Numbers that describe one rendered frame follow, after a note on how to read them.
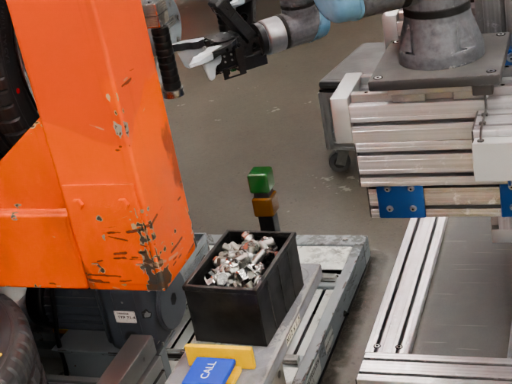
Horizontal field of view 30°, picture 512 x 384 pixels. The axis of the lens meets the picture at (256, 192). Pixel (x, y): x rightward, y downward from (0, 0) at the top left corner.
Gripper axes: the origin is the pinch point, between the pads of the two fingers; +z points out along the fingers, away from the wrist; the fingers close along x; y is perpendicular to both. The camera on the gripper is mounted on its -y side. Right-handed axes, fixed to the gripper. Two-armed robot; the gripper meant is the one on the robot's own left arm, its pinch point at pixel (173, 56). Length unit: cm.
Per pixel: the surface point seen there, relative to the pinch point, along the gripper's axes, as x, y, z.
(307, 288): -40, 38, -2
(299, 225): 62, 83, -49
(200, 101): 195, 83, -73
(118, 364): -30, 44, 33
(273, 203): -31.0, 23.6, -2.8
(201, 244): 45, 67, -11
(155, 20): -2.3, -8.5, 2.8
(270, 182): -30.7, 19.4, -3.0
